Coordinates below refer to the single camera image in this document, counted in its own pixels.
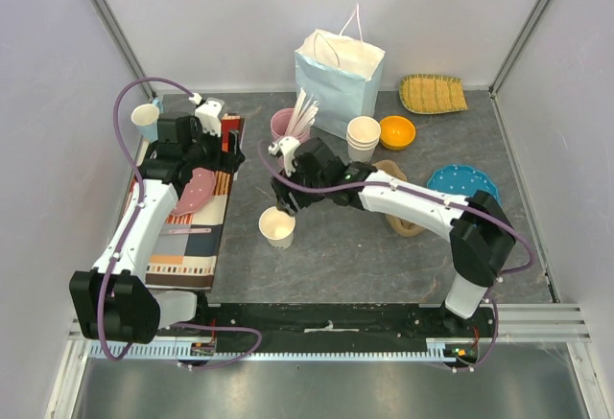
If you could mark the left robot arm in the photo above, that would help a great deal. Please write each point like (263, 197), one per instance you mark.
(111, 300)

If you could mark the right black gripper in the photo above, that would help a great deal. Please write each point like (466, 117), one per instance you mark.
(286, 196)

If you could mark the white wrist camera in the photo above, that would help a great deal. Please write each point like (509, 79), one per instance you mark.
(283, 149)
(210, 114)

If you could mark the pink flat stick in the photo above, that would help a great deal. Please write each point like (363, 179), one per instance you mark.
(188, 231)

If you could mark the pink dotted plate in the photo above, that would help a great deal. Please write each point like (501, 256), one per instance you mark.
(196, 193)

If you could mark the pink cylindrical cup holder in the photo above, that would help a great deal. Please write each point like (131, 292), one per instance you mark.
(279, 123)

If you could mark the light blue paper bag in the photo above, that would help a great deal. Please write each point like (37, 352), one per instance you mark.
(342, 74)

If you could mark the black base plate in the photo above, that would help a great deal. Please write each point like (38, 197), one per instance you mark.
(347, 327)

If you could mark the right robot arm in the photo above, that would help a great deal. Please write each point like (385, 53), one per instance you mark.
(476, 228)

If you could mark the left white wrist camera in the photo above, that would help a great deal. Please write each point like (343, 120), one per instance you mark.
(210, 114)

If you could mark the brown cardboard cup carrier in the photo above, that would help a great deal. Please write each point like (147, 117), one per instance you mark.
(390, 168)

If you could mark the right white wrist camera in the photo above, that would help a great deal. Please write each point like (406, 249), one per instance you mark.
(283, 149)

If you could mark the stack of white paper cups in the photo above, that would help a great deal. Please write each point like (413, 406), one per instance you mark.
(362, 136)

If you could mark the white paper coffee cup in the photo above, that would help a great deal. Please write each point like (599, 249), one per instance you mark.
(277, 227)

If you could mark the light blue mug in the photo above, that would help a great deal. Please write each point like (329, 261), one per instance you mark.
(145, 118)

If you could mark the blue dotted plate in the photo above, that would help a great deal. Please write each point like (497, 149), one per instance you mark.
(463, 180)

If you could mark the colourful patchwork placemat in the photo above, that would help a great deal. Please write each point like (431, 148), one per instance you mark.
(175, 261)

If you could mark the orange plastic bowl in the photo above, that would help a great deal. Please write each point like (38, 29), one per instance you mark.
(397, 132)

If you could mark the white cable duct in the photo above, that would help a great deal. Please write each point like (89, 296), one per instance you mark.
(175, 350)

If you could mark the woven bamboo tray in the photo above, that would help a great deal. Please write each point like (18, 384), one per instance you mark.
(426, 94)

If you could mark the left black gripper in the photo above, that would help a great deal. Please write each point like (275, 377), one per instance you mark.
(224, 162)

